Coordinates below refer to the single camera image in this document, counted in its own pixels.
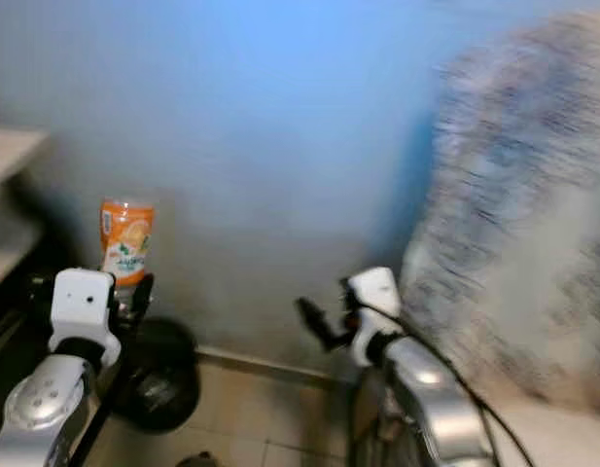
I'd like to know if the beige wooden shelf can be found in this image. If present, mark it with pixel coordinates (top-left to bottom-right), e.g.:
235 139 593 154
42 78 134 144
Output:
0 126 53 293

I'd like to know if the orange juice bottle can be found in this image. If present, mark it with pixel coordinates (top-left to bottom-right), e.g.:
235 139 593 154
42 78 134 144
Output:
99 199 156 288

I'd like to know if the grey patterned hanging cloth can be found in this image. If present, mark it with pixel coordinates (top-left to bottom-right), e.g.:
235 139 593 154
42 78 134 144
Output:
397 12 600 410

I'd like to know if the black round bin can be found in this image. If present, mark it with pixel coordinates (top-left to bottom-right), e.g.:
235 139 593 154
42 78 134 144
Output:
110 316 201 434

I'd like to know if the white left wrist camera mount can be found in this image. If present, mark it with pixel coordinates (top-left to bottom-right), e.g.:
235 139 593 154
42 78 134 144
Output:
49 269 121 366

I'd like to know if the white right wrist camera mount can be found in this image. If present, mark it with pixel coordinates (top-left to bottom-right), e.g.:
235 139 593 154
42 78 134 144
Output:
343 268 403 366

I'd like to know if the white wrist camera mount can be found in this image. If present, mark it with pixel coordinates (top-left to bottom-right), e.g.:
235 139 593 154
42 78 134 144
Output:
49 269 121 366
343 268 403 366

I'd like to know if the dark grey robot left leg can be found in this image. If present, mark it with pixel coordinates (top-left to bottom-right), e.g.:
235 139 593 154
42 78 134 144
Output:
178 450 218 467

